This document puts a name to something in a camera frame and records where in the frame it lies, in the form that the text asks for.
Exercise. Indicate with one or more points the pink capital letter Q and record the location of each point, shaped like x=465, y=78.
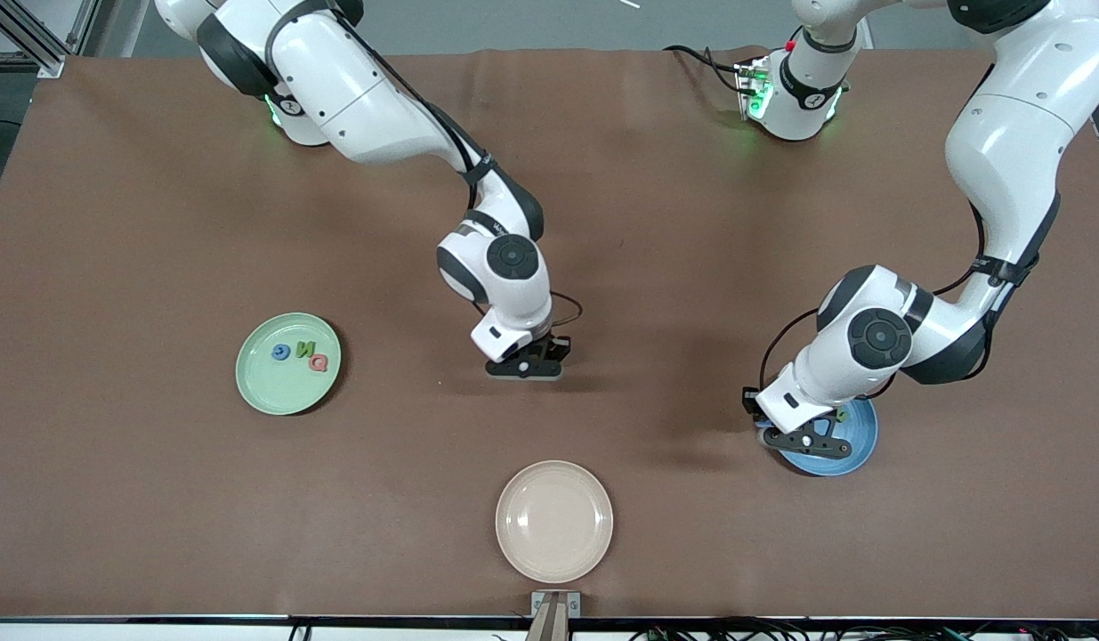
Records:
x=318, y=361

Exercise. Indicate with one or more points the light green plate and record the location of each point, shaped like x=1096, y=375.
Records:
x=273, y=392

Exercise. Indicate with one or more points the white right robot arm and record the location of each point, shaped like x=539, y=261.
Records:
x=362, y=98

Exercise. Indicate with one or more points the brown table cover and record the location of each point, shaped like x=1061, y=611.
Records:
x=549, y=223

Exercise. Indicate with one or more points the beige plate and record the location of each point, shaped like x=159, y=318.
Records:
x=553, y=521

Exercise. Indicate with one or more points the blue plate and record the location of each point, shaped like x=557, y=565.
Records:
x=865, y=432

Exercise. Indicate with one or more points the blue capital letter G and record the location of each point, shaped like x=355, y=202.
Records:
x=282, y=352

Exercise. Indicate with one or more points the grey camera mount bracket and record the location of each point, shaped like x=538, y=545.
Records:
x=554, y=614

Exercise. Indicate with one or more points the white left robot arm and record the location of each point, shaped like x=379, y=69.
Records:
x=1012, y=142

